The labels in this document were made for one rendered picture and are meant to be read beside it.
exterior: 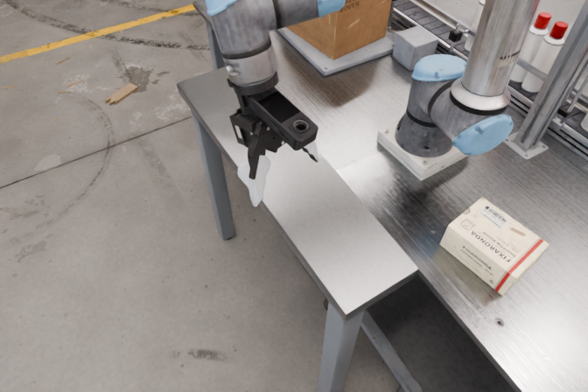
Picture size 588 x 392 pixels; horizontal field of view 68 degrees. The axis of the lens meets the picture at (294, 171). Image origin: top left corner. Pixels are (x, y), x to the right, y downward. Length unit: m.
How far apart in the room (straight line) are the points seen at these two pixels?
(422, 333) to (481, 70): 0.97
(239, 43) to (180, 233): 1.53
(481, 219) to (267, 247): 1.16
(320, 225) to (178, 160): 1.46
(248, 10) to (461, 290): 0.69
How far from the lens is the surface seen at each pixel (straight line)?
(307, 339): 1.78
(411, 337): 1.60
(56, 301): 2.08
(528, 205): 1.19
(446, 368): 1.59
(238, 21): 0.62
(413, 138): 1.13
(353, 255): 0.98
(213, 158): 1.60
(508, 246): 1.00
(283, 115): 0.64
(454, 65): 1.06
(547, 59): 1.39
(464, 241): 0.98
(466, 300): 0.99
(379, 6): 1.53
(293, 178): 1.11
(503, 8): 0.85
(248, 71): 0.64
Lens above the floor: 1.66
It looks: 48 degrees down
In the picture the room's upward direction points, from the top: straight up
